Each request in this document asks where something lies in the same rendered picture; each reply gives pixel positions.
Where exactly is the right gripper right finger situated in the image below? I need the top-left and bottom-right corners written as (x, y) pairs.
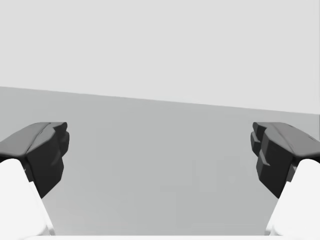
top-left (250, 121), bottom-right (320, 236)

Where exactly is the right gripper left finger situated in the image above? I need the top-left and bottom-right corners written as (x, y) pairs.
top-left (0, 121), bottom-right (70, 236)

